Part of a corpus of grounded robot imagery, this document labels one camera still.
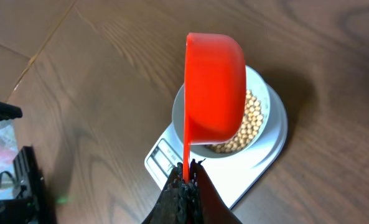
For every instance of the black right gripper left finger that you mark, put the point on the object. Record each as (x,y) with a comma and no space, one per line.
(171,206)

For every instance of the white round bowl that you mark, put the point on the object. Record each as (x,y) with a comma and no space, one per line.
(258,88)

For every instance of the soybeans in bowl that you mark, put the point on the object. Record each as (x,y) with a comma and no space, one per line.
(250,126)

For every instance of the white digital kitchen scale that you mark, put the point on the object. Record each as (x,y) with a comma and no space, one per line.
(232,177)

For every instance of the red measuring scoop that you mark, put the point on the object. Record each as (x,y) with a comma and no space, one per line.
(214,91)

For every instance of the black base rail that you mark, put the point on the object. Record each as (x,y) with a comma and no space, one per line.
(30,203)

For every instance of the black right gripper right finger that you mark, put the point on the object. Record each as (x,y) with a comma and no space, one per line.
(214,211)

